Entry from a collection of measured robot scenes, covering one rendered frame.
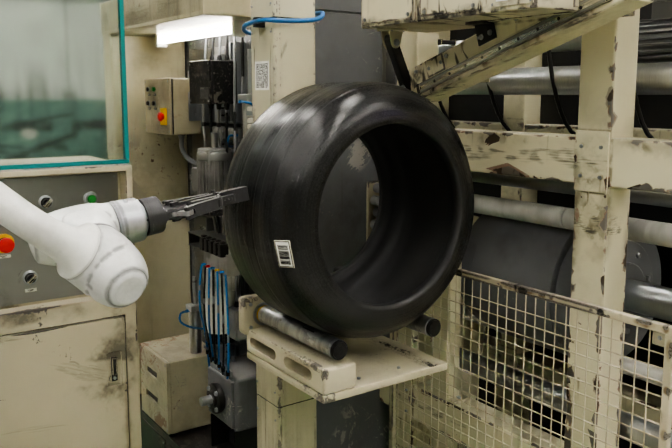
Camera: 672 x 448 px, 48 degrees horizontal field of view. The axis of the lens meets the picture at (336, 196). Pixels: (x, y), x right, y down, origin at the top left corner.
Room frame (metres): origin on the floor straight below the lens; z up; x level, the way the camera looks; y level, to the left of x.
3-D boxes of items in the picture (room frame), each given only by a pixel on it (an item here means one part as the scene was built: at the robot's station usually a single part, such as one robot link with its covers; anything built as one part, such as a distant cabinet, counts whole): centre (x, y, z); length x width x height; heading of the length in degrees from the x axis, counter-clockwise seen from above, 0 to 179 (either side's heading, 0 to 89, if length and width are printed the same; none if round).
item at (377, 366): (1.81, -0.02, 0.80); 0.37 x 0.36 x 0.02; 125
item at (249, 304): (1.96, 0.08, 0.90); 0.40 x 0.03 x 0.10; 125
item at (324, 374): (1.73, 0.09, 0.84); 0.36 x 0.09 x 0.06; 35
